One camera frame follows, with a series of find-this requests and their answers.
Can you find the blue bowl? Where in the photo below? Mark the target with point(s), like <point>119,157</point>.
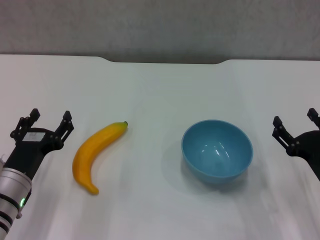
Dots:
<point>215,150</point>

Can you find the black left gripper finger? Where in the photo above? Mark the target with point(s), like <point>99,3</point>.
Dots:
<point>23,122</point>
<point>64,128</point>

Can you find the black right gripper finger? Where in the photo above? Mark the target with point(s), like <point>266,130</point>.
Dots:
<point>315,118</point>
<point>283,136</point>

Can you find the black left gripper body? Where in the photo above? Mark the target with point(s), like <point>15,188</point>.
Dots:
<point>27,155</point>

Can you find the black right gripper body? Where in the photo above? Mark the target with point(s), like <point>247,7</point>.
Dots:
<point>311,147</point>

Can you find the yellow banana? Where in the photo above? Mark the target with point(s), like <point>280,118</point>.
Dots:
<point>85,160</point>

